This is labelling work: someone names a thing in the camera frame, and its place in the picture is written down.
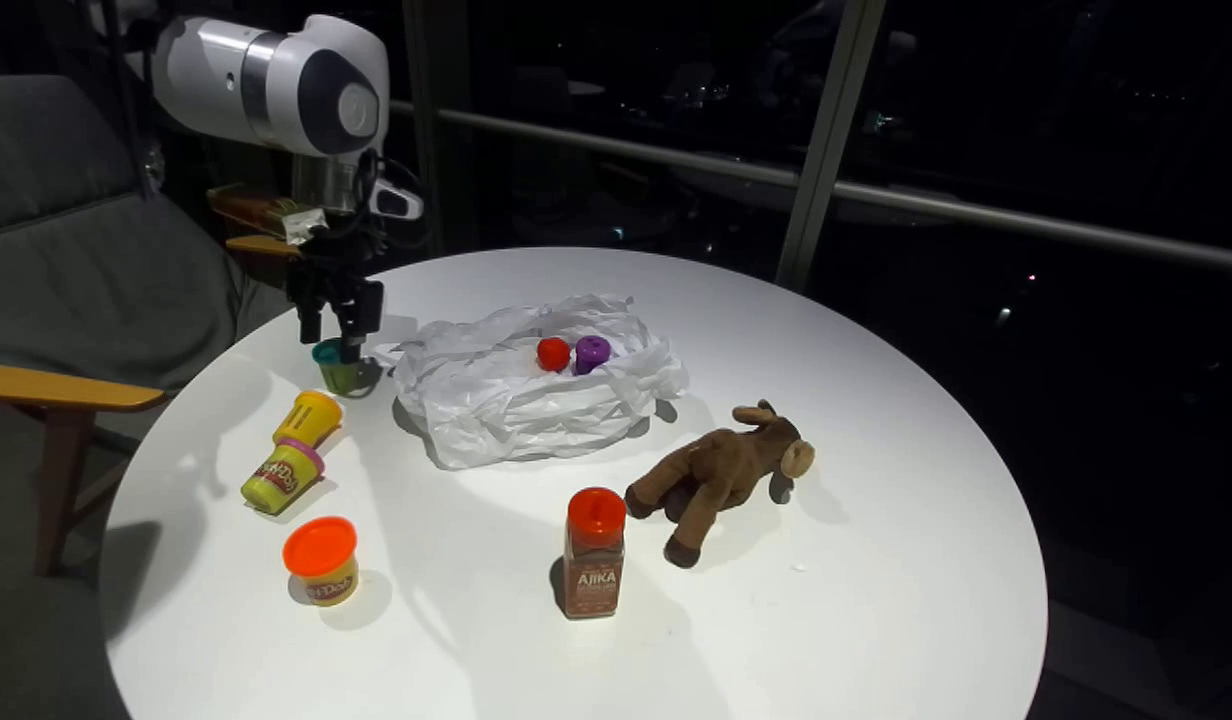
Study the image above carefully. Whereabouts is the brown plush moose toy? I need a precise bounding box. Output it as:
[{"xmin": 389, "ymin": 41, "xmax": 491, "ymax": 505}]
[{"xmin": 624, "ymin": 398, "xmax": 819, "ymax": 573}]

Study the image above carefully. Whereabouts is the grey window frame post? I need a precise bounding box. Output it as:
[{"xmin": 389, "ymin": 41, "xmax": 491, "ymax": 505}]
[{"xmin": 772, "ymin": 0, "xmax": 894, "ymax": 294}]

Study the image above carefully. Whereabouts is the grey horizontal handrail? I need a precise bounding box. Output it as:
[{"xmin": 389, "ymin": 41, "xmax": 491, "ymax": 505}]
[{"xmin": 389, "ymin": 98, "xmax": 1232, "ymax": 279}]

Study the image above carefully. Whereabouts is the white crumpled plastic bag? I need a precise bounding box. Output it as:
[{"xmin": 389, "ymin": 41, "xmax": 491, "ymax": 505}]
[{"xmin": 374, "ymin": 298, "xmax": 688, "ymax": 474}]

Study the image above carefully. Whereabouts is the red toy strawberry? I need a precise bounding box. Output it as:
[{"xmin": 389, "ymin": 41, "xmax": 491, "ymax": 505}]
[{"xmin": 534, "ymin": 332, "xmax": 576, "ymax": 375}]

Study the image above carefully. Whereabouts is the small purple plastic cup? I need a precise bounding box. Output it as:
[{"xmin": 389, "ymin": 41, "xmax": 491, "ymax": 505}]
[{"xmin": 568, "ymin": 332, "xmax": 617, "ymax": 379}]

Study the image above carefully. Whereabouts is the grey armchair with wooden armrests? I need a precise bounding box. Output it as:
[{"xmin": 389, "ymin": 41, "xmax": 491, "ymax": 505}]
[{"xmin": 0, "ymin": 72, "xmax": 310, "ymax": 594}]

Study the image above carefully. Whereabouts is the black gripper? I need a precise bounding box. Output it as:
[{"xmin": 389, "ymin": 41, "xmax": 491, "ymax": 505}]
[{"xmin": 285, "ymin": 218, "xmax": 389, "ymax": 347}]

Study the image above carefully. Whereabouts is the play-doh tub with orange lid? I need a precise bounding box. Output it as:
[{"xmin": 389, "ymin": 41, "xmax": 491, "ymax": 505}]
[{"xmin": 280, "ymin": 513, "xmax": 364, "ymax": 614}]

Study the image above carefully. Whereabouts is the green play-doh tub pink lid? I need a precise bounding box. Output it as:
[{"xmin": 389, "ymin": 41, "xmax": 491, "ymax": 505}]
[{"xmin": 235, "ymin": 442, "xmax": 330, "ymax": 520}]

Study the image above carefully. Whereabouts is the play-doh tub with teal lid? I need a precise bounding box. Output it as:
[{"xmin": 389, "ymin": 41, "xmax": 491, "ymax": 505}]
[{"xmin": 310, "ymin": 337, "xmax": 376, "ymax": 400}]

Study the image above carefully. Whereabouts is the spice jar with orange lid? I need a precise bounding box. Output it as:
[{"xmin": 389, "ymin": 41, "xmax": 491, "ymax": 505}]
[{"xmin": 557, "ymin": 485, "xmax": 629, "ymax": 622}]

